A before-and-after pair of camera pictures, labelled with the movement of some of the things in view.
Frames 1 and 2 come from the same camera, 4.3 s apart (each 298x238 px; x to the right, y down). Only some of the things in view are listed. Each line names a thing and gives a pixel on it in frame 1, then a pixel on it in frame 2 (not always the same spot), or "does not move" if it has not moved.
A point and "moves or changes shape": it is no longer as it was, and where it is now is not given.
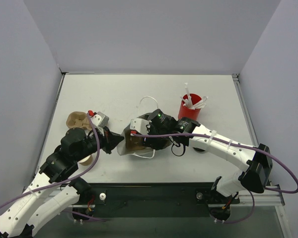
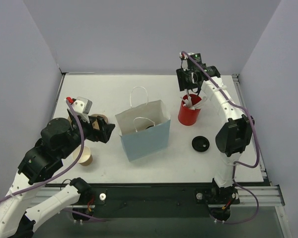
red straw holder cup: [186, 112] does not move
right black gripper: [149, 140] -> [186, 83]
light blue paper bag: [122, 149] moves or changes shape
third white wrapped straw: [186, 102] does not move
